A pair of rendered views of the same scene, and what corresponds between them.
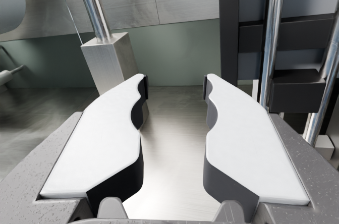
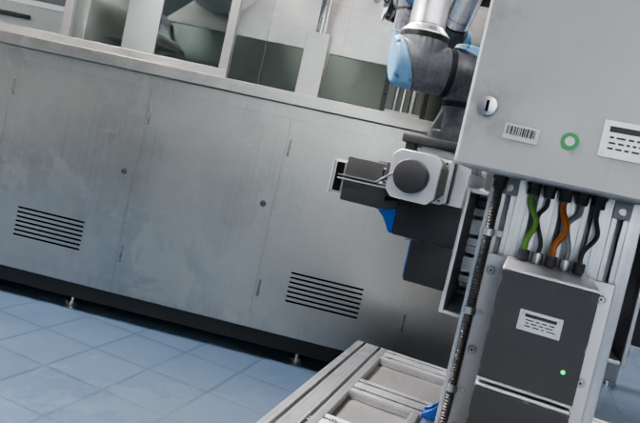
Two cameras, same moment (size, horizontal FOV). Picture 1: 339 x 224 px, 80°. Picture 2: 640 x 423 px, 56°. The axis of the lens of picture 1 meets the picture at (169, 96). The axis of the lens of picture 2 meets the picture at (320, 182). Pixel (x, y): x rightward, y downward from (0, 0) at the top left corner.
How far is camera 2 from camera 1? 198 cm
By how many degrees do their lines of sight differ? 32
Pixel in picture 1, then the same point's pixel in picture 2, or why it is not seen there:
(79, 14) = (278, 28)
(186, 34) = (358, 70)
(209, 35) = (375, 75)
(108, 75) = (315, 53)
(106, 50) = (324, 37)
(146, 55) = not seen: hidden behind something
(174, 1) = (358, 44)
